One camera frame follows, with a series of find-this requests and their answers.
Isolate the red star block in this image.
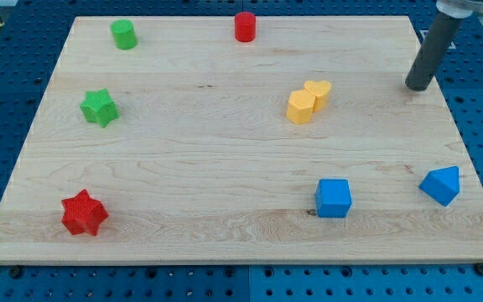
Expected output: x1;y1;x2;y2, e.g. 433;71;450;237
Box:
61;189;109;236

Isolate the green star block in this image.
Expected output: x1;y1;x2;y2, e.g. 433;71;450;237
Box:
80;88;119;128

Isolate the blue triangle block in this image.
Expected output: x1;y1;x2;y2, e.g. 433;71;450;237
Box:
418;166;460;206

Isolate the black right board stopper screw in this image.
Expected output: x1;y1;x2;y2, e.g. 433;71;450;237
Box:
474;263;483;276

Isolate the blue cube block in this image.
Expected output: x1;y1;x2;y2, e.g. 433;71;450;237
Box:
314;179;352;218

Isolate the black board stopper screw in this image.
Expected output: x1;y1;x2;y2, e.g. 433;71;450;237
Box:
8;265;23;279
474;263;483;276

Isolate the red cylinder block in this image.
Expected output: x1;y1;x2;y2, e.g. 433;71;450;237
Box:
234;12;257;43

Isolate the green cylinder block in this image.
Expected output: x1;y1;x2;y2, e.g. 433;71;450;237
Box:
110;19;138;50

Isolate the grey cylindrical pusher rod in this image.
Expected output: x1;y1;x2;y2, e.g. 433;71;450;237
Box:
405;12;463;91

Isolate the yellow hexagon block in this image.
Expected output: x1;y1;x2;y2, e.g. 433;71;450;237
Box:
286;90;315;125

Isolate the wooden board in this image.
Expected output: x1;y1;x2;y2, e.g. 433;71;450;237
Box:
0;16;483;265

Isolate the silver rod mount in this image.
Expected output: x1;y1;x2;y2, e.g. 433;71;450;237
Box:
436;0;483;18

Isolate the yellow heart block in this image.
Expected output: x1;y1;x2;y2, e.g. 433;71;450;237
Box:
304;81;332;112

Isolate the black left board stopper screw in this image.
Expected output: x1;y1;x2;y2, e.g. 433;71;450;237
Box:
8;265;23;279

